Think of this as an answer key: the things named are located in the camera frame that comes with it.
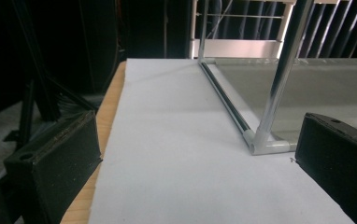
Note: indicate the white shelf frame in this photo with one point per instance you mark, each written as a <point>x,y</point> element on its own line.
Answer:
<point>239,48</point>

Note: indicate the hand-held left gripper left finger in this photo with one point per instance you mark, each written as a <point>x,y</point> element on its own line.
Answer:
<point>64,155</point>

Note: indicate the silver metal tube frame rack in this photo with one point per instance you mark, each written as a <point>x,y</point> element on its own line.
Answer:
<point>274,101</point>

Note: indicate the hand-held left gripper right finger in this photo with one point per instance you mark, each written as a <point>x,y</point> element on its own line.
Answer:
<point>338,155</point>

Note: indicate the black metal stand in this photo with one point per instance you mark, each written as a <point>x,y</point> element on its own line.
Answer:
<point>44,102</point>

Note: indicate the white paper sheet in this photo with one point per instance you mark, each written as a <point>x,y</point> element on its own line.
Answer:
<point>173,155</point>

